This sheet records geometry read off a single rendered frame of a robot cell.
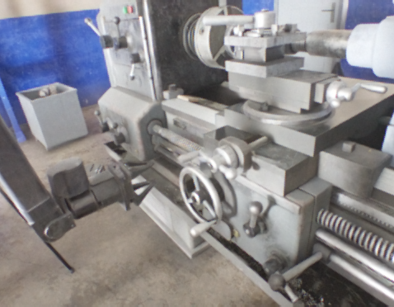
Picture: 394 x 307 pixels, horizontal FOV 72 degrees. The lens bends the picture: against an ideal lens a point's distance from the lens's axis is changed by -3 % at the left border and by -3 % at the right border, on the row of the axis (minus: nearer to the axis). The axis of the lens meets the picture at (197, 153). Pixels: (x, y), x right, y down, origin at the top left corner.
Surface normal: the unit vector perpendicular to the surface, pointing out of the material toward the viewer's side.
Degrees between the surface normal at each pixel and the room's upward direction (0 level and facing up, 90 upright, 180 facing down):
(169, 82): 90
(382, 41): 86
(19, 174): 88
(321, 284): 0
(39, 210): 89
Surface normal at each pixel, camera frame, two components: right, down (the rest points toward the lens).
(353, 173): -0.80, 0.34
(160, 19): 0.60, 0.33
